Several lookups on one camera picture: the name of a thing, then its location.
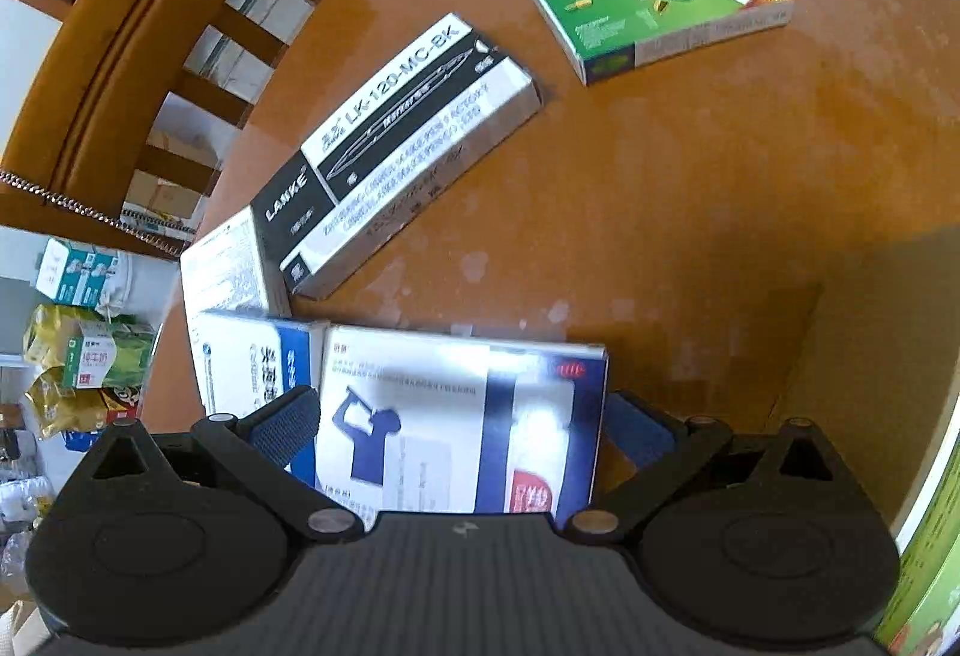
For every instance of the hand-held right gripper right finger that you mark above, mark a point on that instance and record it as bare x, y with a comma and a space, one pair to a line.
637, 435

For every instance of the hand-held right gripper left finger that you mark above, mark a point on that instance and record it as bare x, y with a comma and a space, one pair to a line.
285, 427

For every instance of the blue white medicine box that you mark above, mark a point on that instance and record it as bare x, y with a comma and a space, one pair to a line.
240, 356

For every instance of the white box with blue figure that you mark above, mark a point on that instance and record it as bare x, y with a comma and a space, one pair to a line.
450, 416

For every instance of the white box with barcode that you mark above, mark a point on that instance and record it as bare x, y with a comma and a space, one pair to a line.
225, 266

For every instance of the cardboard box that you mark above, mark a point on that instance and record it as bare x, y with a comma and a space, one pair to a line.
862, 341

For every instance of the black white marker box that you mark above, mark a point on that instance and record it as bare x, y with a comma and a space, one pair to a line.
390, 154

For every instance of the green monkey print box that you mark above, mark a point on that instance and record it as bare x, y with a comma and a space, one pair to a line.
637, 4

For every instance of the green white carton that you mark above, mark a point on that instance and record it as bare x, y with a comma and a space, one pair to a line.
97, 356

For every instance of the yellow green snack bag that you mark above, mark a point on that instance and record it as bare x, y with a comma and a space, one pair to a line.
52, 401

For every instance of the wooden chair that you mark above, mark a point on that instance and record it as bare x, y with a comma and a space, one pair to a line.
112, 26

